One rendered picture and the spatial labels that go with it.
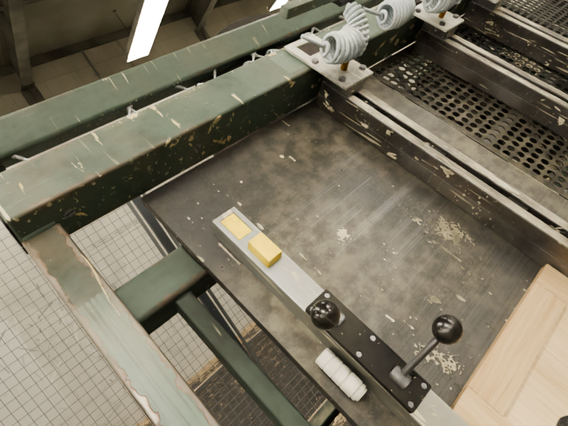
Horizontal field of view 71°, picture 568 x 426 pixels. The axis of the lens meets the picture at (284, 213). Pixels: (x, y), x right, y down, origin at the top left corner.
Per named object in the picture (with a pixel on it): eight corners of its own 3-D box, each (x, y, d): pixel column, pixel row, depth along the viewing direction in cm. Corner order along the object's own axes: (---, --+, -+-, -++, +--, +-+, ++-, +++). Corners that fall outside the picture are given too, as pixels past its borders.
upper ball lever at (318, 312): (337, 335, 60) (324, 337, 47) (319, 316, 61) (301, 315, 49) (353, 315, 60) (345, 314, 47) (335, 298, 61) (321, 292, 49)
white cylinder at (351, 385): (313, 363, 60) (352, 405, 57) (316, 357, 57) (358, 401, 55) (325, 350, 61) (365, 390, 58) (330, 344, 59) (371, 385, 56)
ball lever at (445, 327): (401, 400, 54) (467, 336, 48) (379, 378, 55) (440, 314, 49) (410, 385, 57) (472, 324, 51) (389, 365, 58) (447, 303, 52)
